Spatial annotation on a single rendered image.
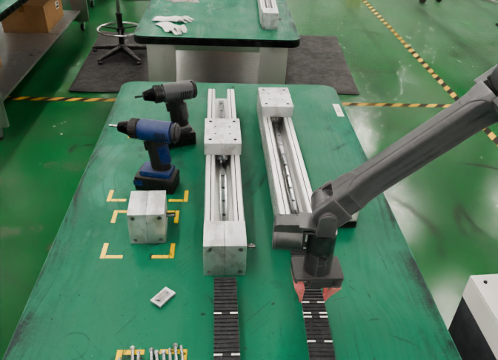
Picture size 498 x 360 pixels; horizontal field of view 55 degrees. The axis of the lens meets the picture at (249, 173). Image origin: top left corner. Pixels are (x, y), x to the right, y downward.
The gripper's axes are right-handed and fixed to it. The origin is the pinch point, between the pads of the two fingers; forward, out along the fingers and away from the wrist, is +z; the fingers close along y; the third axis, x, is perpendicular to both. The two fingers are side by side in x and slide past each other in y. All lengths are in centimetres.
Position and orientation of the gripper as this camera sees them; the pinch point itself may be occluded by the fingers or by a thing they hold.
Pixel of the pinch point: (312, 297)
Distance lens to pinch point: 109.3
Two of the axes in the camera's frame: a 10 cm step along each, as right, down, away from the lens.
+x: 0.7, 5.6, -8.3
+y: -10.0, 0.1, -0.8
